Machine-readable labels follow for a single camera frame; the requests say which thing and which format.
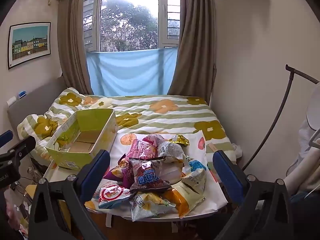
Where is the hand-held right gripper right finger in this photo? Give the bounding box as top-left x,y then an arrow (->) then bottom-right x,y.
212,150 -> 292,240

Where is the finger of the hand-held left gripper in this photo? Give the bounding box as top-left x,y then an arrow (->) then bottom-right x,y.
0,135 -> 37,166
0,129 -> 14,147

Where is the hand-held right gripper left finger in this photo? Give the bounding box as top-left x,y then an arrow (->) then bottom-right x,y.
28,149 -> 112,240

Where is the white triangular snack packet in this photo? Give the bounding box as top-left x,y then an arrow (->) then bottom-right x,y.
181,167 -> 208,196

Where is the blue white snack packet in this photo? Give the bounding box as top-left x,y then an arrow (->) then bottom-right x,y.
184,155 -> 207,173

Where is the silver purple snack packet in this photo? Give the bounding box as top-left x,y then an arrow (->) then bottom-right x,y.
129,158 -> 173,193

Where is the orange cream snack packet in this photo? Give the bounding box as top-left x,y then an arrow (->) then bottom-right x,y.
160,181 -> 207,218

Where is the green cardboard box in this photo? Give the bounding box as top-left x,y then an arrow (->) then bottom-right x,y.
45,109 -> 118,171

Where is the white grey text snack packet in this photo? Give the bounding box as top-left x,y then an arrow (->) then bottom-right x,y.
157,141 -> 186,165

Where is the white yellow chip packet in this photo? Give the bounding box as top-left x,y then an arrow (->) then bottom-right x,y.
131,192 -> 178,222

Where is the red white round-label packet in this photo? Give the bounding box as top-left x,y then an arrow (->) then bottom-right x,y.
98,180 -> 132,209

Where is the grey headboard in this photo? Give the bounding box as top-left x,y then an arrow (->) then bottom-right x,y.
7,76 -> 66,140

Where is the large pink snack bag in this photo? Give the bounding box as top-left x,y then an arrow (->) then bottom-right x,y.
124,134 -> 166,161

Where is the gold snack packet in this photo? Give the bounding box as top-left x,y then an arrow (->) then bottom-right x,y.
170,134 -> 190,147

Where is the floral striped quilt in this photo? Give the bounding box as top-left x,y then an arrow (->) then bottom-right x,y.
17,87 -> 237,161

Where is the white hanging garment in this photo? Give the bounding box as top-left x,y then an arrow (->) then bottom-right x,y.
285,82 -> 320,196

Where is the black clothes rack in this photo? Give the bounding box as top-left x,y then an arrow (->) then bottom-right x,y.
241,64 -> 320,171

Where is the light blue window cloth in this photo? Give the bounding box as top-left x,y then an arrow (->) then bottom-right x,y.
86,48 -> 178,97

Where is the brown curtain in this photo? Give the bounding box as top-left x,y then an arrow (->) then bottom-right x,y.
167,0 -> 217,105
57,0 -> 95,96

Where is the window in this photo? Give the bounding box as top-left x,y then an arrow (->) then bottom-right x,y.
83,0 -> 181,53

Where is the framed wall poster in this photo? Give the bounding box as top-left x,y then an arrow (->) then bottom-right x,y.
7,22 -> 52,70

